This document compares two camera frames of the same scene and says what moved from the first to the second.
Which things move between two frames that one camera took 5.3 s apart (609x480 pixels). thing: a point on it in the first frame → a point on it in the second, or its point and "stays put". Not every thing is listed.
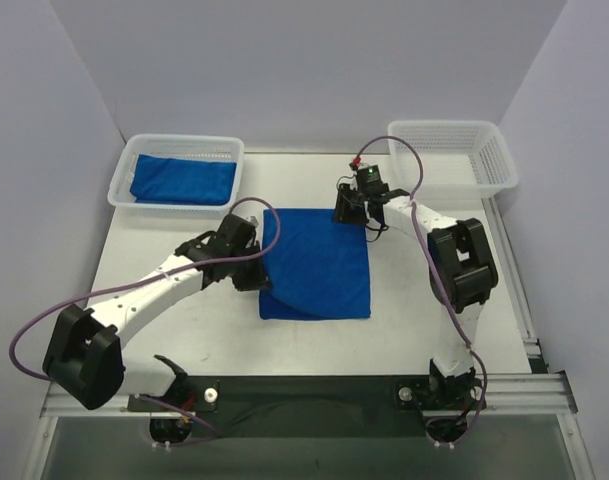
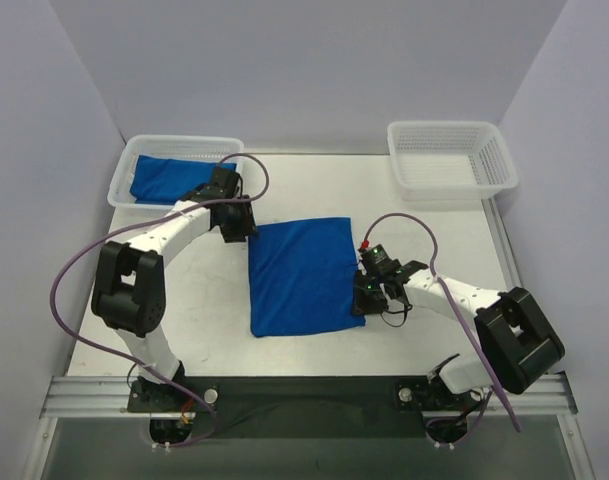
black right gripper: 349,208 → 365,298
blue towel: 167,180 stays put
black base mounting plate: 316,406 stays put
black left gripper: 251,275 → 239,232
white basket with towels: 461,159 stays put
